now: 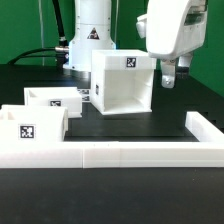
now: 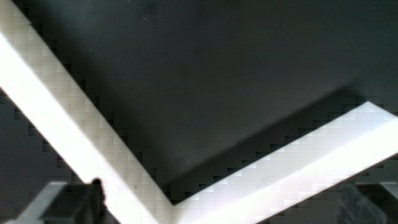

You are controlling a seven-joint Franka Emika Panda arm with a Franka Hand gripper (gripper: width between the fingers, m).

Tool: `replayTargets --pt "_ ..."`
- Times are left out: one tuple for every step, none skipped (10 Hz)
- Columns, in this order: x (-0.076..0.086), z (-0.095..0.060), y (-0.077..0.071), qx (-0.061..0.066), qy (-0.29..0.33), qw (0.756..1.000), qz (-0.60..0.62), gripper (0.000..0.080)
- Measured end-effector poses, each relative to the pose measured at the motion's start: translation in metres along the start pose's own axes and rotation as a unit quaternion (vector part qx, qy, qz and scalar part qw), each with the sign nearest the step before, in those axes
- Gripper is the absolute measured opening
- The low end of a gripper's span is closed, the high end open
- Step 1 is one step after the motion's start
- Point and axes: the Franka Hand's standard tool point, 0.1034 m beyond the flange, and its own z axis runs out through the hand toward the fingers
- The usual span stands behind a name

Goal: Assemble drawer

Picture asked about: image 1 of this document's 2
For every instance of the white drawer cabinet box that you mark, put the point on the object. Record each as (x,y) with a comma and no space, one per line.
(121,81)

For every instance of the white L-shaped border fence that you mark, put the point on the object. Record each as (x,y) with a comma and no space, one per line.
(206,151)

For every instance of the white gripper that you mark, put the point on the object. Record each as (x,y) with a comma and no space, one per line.
(173,28)

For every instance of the white tag sheet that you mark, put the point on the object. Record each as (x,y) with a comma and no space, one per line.
(85,94)

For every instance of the white drawer tray rear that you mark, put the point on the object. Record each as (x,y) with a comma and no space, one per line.
(68,97)

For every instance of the white drawer tray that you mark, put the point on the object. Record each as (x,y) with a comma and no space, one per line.
(33,123)
(68,97)

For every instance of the white drawer tray front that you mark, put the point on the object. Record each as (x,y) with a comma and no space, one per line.
(33,123)

